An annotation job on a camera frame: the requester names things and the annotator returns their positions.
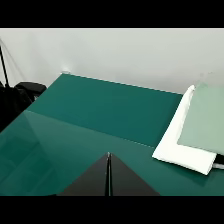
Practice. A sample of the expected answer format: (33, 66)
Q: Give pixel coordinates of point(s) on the pale green garment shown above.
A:
(206, 120)

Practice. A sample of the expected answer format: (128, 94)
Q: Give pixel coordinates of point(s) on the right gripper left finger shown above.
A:
(92, 181)

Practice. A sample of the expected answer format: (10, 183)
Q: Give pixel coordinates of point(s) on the white garment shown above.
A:
(178, 151)

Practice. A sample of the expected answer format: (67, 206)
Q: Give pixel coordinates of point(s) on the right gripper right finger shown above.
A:
(126, 182)

